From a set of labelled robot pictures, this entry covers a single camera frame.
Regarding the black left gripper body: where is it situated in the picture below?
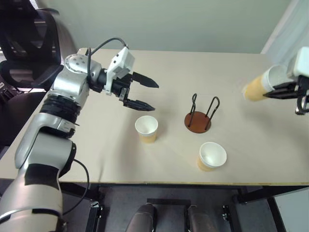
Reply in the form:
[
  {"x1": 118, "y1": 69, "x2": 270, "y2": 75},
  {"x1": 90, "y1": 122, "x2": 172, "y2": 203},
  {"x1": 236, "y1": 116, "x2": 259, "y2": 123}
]
[{"x1": 112, "y1": 72, "x2": 135, "y2": 102}]

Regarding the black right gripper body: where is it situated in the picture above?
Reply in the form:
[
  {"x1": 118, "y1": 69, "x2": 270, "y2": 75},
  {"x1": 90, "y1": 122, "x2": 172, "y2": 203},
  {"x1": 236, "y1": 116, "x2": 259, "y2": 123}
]
[{"x1": 295, "y1": 75, "x2": 309, "y2": 98}]

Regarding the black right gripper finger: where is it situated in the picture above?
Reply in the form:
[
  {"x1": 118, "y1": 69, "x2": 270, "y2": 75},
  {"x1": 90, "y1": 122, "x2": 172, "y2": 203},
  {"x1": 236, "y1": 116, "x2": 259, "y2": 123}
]
[{"x1": 262, "y1": 81, "x2": 298, "y2": 100}]

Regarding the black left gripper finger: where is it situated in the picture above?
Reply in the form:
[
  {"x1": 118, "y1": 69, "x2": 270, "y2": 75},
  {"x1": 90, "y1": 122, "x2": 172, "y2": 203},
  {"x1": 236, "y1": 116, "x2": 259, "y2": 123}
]
[
  {"x1": 132, "y1": 71, "x2": 159, "y2": 88},
  {"x1": 123, "y1": 98, "x2": 155, "y2": 112}
]

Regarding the tan and white paper cup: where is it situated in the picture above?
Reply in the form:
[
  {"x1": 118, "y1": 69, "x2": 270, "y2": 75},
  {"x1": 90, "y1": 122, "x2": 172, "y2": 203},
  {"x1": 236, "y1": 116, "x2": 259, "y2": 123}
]
[
  {"x1": 197, "y1": 142, "x2": 228, "y2": 173},
  {"x1": 242, "y1": 64, "x2": 290, "y2": 102},
  {"x1": 134, "y1": 115, "x2": 159, "y2": 145}
]

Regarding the black mesh office chair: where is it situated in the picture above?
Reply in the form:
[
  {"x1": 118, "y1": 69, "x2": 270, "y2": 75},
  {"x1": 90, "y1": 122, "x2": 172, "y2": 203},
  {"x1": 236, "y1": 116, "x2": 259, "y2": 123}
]
[{"x1": 0, "y1": 0, "x2": 79, "y2": 147}]

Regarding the dark rounded shape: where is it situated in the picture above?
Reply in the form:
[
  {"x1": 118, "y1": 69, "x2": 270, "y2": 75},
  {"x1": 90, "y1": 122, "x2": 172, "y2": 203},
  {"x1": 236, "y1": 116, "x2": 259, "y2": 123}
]
[
  {"x1": 187, "y1": 205, "x2": 217, "y2": 232},
  {"x1": 125, "y1": 203, "x2": 155, "y2": 232}
]

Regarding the white cabinet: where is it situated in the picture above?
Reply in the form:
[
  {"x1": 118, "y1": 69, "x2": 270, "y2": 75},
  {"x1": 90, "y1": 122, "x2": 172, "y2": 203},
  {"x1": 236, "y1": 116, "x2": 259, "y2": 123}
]
[{"x1": 273, "y1": 192, "x2": 309, "y2": 232}]

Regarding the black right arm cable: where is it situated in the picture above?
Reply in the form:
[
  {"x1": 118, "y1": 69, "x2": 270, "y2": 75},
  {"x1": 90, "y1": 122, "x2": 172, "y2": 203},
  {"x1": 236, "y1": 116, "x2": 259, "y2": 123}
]
[{"x1": 294, "y1": 94, "x2": 309, "y2": 116}]

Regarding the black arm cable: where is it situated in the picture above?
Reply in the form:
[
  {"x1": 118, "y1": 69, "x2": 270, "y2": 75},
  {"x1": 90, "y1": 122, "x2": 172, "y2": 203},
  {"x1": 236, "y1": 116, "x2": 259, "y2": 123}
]
[
  {"x1": 61, "y1": 158, "x2": 92, "y2": 216},
  {"x1": 85, "y1": 38, "x2": 129, "y2": 84},
  {"x1": 294, "y1": 94, "x2": 309, "y2": 116}
]

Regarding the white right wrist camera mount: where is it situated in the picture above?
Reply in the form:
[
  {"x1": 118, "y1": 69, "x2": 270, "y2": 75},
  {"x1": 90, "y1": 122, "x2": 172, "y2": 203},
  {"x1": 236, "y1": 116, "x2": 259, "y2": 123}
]
[{"x1": 286, "y1": 47, "x2": 309, "y2": 79}]

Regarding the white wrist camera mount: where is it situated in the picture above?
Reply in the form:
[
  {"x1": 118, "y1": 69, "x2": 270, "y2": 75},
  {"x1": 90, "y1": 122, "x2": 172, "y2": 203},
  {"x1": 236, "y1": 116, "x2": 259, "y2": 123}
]
[
  {"x1": 286, "y1": 47, "x2": 309, "y2": 79},
  {"x1": 104, "y1": 46, "x2": 135, "y2": 95}
]

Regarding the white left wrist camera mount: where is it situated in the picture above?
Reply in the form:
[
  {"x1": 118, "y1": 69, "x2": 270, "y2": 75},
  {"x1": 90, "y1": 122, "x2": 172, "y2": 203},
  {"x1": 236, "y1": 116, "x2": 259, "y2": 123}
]
[{"x1": 104, "y1": 46, "x2": 135, "y2": 95}]

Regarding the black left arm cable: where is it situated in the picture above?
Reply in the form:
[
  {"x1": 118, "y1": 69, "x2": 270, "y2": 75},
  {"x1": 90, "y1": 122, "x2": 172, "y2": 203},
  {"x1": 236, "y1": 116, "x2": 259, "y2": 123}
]
[
  {"x1": 85, "y1": 38, "x2": 129, "y2": 84},
  {"x1": 61, "y1": 158, "x2": 92, "y2": 216}
]

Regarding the wire cup holder wooden base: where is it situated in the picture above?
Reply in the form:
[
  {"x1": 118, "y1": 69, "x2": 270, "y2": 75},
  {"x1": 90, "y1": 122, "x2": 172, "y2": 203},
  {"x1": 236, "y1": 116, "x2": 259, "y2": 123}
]
[{"x1": 184, "y1": 93, "x2": 221, "y2": 134}]

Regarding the black table frame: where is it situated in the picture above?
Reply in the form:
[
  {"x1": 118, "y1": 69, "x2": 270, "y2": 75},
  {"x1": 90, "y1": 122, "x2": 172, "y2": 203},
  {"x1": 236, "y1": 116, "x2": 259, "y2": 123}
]
[{"x1": 59, "y1": 182, "x2": 309, "y2": 232}]

